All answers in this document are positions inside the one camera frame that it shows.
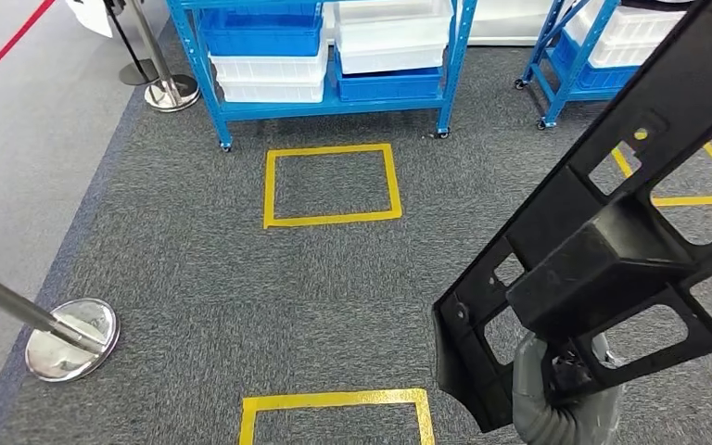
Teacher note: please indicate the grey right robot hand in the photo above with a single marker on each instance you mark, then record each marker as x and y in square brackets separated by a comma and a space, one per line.
[528, 368]

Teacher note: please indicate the black plastic frame part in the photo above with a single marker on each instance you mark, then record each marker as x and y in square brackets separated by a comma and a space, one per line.
[595, 264]

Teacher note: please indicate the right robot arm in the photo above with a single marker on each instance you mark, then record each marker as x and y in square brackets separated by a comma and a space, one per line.
[546, 430]

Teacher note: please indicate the blue metal shelf rack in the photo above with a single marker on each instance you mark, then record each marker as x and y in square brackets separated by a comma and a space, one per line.
[583, 93]
[331, 109]

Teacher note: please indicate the yellow floor tape square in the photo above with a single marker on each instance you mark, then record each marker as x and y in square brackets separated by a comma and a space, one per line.
[331, 220]
[700, 200]
[331, 400]

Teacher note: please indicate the blue plastic bin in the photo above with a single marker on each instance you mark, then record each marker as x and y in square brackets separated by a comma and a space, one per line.
[387, 86]
[601, 77]
[258, 37]

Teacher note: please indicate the white car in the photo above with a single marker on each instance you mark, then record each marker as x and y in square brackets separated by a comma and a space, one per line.
[86, 15]

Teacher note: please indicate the red barrier belt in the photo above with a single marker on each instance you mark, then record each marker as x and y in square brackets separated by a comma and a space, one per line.
[6, 48]

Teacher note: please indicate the chrome stanchion post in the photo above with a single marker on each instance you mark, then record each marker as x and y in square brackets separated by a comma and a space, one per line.
[172, 95]
[73, 350]

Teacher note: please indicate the black stanchion post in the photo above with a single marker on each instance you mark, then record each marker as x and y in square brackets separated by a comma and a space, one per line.
[141, 73]

